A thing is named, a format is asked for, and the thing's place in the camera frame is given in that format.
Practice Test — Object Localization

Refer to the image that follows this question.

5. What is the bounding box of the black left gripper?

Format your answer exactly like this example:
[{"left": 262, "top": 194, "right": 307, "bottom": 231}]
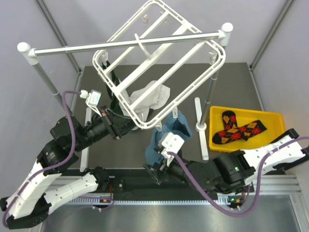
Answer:
[{"left": 74, "top": 104, "right": 142, "bottom": 151}]

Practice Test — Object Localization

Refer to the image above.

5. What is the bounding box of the white square clip hanger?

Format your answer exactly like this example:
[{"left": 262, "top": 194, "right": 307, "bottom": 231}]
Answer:
[{"left": 92, "top": 0, "right": 234, "bottom": 130}]

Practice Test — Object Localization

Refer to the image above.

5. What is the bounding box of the argyle sock red yellow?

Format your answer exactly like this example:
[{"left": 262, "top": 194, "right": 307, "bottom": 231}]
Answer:
[{"left": 212, "top": 120, "right": 267, "bottom": 145}]

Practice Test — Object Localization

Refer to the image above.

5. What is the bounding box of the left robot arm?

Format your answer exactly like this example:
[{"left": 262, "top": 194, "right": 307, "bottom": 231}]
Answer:
[{"left": 0, "top": 107, "right": 135, "bottom": 230}]

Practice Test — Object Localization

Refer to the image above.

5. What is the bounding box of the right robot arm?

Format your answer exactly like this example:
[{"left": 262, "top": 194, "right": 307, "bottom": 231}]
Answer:
[{"left": 143, "top": 130, "right": 309, "bottom": 194}]

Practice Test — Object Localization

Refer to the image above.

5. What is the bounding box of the white sock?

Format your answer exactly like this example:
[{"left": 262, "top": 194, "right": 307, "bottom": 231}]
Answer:
[{"left": 122, "top": 80, "right": 170, "bottom": 122}]

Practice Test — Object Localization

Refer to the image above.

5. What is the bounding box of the teal blue sock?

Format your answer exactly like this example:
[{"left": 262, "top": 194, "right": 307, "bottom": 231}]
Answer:
[{"left": 145, "top": 110, "right": 192, "bottom": 165}]

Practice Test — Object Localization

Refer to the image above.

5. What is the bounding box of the white metal drying rack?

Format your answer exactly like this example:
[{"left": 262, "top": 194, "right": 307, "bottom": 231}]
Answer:
[{"left": 16, "top": 22, "right": 234, "bottom": 160}]

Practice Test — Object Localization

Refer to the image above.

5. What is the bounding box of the yellow plastic bin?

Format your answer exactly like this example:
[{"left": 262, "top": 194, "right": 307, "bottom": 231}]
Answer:
[{"left": 209, "top": 106, "right": 285, "bottom": 152}]

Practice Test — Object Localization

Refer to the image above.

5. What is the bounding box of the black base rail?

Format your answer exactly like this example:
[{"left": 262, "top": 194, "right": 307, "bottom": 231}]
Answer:
[{"left": 57, "top": 168, "right": 254, "bottom": 201}]

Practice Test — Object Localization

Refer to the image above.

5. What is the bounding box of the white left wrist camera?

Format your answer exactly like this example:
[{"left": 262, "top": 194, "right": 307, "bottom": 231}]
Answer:
[{"left": 80, "top": 90, "right": 101, "bottom": 108}]

